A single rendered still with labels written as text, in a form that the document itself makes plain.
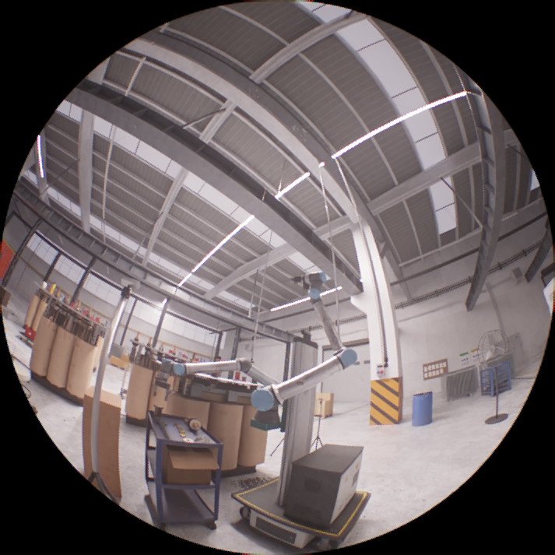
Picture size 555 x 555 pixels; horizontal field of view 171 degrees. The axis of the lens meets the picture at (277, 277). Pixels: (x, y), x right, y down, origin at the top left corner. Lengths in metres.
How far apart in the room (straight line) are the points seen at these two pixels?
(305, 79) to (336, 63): 1.54
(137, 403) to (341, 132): 10.49
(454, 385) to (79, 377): 10.80
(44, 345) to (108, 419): 2.44
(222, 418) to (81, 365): 2.44
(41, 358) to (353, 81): 11.54
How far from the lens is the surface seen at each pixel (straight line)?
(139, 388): 3.56
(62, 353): 3.72
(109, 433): 1.71
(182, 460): 1.32
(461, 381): 9.16
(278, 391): 1.22
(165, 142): 4.24
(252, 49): 9.09
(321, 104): 8.74
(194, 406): 2.03
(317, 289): 1.40
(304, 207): 10.71
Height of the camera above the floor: 1.40
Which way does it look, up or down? 33 degrees up
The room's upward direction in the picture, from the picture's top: 7 degrees clockwise
